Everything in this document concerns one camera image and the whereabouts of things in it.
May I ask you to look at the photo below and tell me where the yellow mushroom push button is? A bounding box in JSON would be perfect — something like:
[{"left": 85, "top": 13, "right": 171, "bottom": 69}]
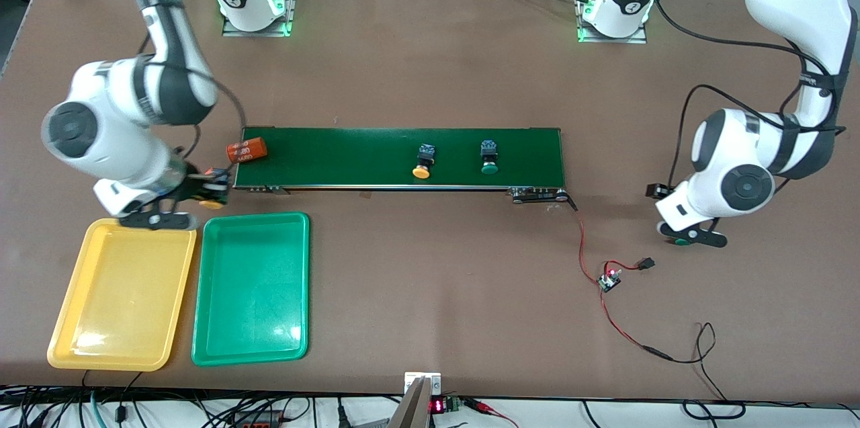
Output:
[
  {"left": 199, "top": 171, "right": 230, "bottom": 211},
  {"left": 412, "top": 144, "right": 436, "bottom": 179}
]

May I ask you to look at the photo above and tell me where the orange 4680 battery cylinder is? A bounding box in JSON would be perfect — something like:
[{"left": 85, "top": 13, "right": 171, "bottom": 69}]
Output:
[{"left": 226, "top": 137, "right": 268, "bottom": 165}]

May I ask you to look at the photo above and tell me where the green plastic tray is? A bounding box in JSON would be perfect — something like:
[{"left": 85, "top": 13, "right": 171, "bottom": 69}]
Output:
[{"left": 191, "top": 212, "right": 310, "bottom": 367}]

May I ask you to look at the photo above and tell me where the yellow plastic tray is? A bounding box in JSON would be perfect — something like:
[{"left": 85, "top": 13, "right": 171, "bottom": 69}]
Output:
[{"left": 47, "top": 218, "right": 198, "bottom": 372}]

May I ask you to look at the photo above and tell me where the green conveyor belt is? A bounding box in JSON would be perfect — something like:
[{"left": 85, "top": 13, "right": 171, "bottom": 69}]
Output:
[{"left": 232, "top": 126, "right": 572, "bottom": 204}]

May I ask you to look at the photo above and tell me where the orange power strip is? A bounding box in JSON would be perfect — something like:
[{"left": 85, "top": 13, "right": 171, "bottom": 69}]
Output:
[{"left": 230, "top": 411, "right": 284, "bottom": 428}]

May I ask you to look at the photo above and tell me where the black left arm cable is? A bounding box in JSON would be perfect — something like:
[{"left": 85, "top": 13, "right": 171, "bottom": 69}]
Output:
[{"left": 647, "top": 0, "right": 844, "bottom": 194}]

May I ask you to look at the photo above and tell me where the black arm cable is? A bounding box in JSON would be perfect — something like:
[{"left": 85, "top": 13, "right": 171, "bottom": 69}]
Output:
[
  {"left": 647, "top": 0, "right": 844, "bottom": 194},
  {"left": 138, "top": 32, "right": 246, "bottom": 160}
]

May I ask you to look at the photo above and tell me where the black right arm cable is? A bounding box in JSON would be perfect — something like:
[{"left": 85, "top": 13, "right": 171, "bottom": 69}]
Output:
[{"left": 138, "top": 32, "right": 246, "bottom": 160}]

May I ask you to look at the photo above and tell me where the red and black power cable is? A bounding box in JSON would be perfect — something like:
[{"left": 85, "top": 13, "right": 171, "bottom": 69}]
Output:
[{"left": 566, "top": 193, "right": 746, "bottom": 419}]

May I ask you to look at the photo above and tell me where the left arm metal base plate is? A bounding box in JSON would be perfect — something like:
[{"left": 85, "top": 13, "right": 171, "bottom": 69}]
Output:
[{"left": 576, "top": 0, "right": 648, "bottom": 44}]

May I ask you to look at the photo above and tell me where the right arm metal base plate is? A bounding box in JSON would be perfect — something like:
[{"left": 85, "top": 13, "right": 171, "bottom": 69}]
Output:
[{"left": 222, "top": 0, "right": 300, "bottom": 37}]

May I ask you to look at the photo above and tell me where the teal cable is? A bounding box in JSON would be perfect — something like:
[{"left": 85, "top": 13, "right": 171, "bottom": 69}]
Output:
[{"left": 89, "top": 388, "right": 110, "bottom": 428}]

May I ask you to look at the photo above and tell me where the red clip lead cable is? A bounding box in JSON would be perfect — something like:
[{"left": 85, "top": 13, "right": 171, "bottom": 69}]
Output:
[{"left": 462, "top": 398, "right": 519, "bottom": 428}]

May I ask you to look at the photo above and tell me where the grey metal camera mount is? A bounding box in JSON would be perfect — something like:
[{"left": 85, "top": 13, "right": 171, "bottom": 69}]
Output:
[{"left": 388, "top": 372, "right": 443, "bottom": 428}]

